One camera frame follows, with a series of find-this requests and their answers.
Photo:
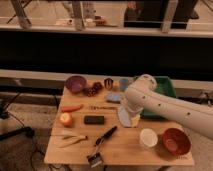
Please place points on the blue sponge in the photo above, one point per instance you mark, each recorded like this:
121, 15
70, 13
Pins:
113, 97

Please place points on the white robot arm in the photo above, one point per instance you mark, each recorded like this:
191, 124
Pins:
141, 95

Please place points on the purple bowl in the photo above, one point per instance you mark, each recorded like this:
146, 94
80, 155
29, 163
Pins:
75, 84

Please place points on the red bowl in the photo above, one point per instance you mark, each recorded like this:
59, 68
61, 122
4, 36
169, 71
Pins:
176, 141

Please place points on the dark red grapes bunch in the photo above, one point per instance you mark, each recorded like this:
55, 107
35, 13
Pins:
93, 90

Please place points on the light blue cup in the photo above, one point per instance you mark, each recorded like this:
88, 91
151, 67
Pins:
123, 84

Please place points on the light blue cloth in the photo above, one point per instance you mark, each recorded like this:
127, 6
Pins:
126, 119

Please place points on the black rectangular block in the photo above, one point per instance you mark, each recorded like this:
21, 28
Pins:
98, 120

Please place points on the orange carrot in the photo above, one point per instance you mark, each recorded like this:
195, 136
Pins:
71, 108

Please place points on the wooden table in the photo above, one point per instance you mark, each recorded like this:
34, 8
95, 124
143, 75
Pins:
122, 148

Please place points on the red yellow apple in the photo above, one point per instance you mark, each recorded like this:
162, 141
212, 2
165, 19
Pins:
66, 120

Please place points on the green plastic tray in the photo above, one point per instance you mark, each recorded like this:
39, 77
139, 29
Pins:
164, 87

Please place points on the black handled brush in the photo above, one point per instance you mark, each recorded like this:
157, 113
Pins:
95, 159

